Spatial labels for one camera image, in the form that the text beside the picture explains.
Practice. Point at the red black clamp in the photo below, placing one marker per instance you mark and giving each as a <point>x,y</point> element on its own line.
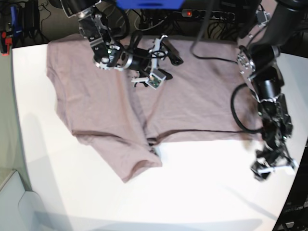
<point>6,41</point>

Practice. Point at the mauve t-shirt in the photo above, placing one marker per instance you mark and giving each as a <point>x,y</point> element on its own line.
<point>124,122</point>

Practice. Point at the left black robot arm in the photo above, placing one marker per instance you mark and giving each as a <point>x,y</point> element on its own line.
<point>258,49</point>

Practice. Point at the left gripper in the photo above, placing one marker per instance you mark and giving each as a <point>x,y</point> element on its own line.
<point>270,161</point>

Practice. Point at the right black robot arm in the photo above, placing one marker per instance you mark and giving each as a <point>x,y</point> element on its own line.
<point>110,53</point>

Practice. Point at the blue box overhead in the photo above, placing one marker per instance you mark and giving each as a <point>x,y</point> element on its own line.
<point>149,4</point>

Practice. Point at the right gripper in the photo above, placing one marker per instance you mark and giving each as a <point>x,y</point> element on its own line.
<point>145,61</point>

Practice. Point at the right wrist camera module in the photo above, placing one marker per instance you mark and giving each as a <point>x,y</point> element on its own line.
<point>155,79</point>

